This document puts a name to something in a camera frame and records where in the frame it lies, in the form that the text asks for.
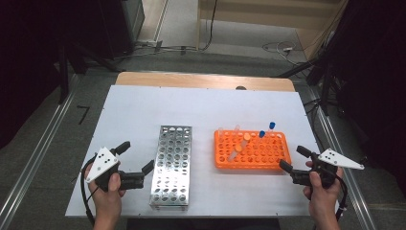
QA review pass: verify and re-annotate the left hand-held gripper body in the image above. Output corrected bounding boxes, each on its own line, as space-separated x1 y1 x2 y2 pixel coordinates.
84 146 146 194

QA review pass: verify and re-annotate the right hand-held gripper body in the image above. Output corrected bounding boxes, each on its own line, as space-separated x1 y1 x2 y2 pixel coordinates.
290 148 366 190

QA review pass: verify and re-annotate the orange plastic test tube rack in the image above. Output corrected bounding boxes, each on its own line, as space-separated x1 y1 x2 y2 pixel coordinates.
214 128 292 171

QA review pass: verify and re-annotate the metal test tube rack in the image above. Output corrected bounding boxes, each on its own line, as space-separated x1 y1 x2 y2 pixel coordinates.
148 125 193 211

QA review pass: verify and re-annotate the orange-capped plastic tube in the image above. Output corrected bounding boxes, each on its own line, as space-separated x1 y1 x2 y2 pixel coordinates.
238 132 253 150
227 144 243 163

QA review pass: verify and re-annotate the person's right hand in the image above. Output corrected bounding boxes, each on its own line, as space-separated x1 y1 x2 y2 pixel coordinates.
302 160 345 219

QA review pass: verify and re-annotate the person's left hand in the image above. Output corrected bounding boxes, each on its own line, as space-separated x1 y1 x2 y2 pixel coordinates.
83 161 127 221

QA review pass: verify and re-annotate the black stand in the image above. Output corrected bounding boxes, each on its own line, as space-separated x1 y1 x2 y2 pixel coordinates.
277 57 340 117
56 41 124 105

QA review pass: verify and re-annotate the white table board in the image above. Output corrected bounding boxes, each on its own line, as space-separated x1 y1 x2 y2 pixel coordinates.
64 84 343 219

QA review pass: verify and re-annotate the wooden table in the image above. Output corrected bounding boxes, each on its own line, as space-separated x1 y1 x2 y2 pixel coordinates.
114 71 296 93

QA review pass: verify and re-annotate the dark curtain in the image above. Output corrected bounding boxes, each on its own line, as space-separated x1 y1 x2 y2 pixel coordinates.
0 0 132 150
314 0 406 193

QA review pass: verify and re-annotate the grey cabinet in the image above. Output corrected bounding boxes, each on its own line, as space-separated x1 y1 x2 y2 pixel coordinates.
121 0 146 46

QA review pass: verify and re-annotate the light wooden panel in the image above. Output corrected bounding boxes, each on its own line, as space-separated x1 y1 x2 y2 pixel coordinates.
196 0 350 61

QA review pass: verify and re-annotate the metal floor rail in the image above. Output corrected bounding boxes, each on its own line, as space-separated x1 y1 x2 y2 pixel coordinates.
0 74 80 226
304 85 378 230

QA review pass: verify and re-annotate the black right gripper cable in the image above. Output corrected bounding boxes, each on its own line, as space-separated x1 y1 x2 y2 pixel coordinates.
334 174 350 222

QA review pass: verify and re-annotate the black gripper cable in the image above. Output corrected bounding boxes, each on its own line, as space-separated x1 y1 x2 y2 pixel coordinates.
334 174 350 222
79 152 101 228

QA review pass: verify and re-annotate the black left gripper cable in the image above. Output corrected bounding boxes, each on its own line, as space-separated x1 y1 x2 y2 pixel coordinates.
79 152 101 228

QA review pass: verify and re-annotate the black cable bundle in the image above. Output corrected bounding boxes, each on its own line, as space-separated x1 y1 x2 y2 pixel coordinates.
302 98 324 143

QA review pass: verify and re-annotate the white floor cable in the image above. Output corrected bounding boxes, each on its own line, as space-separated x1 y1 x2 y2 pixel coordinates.
261 40 309 67

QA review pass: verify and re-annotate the grey floor cable bundle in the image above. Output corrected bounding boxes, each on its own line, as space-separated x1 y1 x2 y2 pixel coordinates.
114 39 199 61

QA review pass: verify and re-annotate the black floor cable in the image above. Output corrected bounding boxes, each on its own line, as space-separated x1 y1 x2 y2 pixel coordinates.
199 0 219 52

